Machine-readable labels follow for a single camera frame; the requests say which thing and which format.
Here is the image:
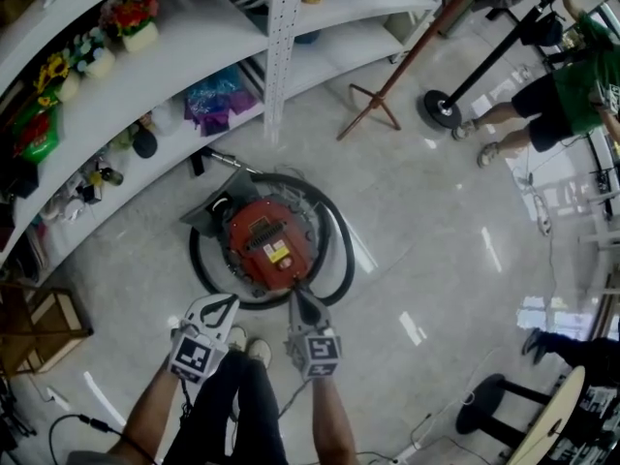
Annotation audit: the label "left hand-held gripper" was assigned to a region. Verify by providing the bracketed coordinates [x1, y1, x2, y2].
[166, 294, 241, 387]

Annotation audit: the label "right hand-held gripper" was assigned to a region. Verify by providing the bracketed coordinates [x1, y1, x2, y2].
[282, 289, 343, 383]

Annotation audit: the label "red vacuum cleaner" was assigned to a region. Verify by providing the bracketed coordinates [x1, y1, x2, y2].
[179, 145, 357, 312]

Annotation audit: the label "person's left forearm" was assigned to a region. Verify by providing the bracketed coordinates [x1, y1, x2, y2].
[108, 370, 205, 465]

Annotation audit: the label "person's right forearm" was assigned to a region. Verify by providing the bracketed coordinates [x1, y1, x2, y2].
[309, 375, 360, 465]

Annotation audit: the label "person's left white shoe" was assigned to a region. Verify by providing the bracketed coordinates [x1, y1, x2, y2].
[226, 325, 249, 354]

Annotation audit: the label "person's white shoe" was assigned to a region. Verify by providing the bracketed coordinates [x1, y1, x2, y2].
[246, 339, 273, 370]
[226, 325, 249, 354]

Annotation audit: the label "person's right white shoe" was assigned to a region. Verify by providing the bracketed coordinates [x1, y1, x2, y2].
[246, 339, 273, 370]

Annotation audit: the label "person's black trousers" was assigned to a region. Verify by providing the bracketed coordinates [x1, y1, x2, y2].
[162, 349, 290, 465]

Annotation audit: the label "white power strip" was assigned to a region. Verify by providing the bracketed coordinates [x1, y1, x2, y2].
[530, 194, 554, 237]
[389, 446, 422, 464]

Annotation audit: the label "wooden crate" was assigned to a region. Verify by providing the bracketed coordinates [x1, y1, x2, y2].
[0, 281, 96, 375]

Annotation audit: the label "small black box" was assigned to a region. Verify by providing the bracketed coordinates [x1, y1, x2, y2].
[75, 181, 104, 205]

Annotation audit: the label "person's light grey shirt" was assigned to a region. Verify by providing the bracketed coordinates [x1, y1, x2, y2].
[65, 448, 161, 465]

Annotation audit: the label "green cloth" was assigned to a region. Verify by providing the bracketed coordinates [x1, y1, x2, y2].
[110, 126, 138, 152]

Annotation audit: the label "translucent plastic jug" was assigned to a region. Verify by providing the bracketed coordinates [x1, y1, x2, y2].
[152, 99, 188, 138]

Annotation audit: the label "black round stool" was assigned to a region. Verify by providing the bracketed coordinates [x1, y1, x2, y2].
[454, 373, 559, 450]

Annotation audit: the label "purple and blue plastic bag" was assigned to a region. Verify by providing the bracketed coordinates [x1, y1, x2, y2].
[183, 65, 259, 138]

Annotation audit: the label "white metal shelving unit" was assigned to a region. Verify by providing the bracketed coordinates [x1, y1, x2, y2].
[0, 0, 442, 280]

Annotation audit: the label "green snack packet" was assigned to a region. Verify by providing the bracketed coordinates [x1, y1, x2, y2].
[12, 104, 62, 165]

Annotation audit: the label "sunflower pot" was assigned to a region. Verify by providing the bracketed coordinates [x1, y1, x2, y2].
[33, 50, 81, 109]

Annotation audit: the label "round wooden table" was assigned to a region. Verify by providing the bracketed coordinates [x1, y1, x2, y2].
[506, 365, 603, 465]

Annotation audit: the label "white and blue flower pot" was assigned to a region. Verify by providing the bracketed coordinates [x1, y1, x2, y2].
[72, 29, 117, 79]

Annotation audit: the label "wooden coat rack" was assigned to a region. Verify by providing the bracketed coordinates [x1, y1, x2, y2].
[336, 0, 491, 142]

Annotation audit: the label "red flower pot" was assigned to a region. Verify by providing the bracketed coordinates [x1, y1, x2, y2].
[99, 0, 162, 53]

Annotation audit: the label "black coat rack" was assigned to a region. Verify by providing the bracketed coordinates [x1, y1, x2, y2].
[417, 0, 582, 131]

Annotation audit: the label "black hanging bag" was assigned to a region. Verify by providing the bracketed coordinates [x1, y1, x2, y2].
[520, 12, 566, 48]

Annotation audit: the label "grey cable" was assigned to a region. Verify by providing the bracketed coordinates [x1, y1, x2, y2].
[275, 379, 314, 419]

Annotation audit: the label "black cable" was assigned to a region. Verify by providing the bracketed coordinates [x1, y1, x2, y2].
[46, 412, 162, 465]

